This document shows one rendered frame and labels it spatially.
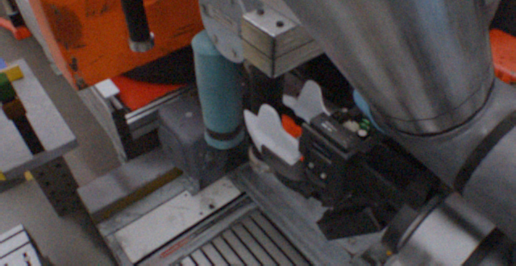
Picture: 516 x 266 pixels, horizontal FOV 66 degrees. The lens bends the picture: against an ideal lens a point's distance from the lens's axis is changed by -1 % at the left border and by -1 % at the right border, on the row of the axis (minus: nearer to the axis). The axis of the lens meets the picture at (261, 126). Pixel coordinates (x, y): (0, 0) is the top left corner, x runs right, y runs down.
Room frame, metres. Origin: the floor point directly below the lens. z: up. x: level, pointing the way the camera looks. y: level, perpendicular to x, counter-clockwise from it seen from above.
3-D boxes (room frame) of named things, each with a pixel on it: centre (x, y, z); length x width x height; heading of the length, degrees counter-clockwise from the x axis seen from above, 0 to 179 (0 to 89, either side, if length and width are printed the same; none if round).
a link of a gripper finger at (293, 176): (0.26, -0.04, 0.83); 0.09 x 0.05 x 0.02; 48
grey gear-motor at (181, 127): (0.88, 0.09, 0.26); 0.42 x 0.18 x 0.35; 129
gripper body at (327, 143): (0.23, -0.10, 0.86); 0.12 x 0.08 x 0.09; 39
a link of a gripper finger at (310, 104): (0.33, -0.05, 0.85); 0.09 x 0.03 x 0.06; 30
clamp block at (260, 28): (0.36, -0.03, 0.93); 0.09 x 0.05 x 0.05; 129
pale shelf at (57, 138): (0.77, 0.64, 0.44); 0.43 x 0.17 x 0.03; 39
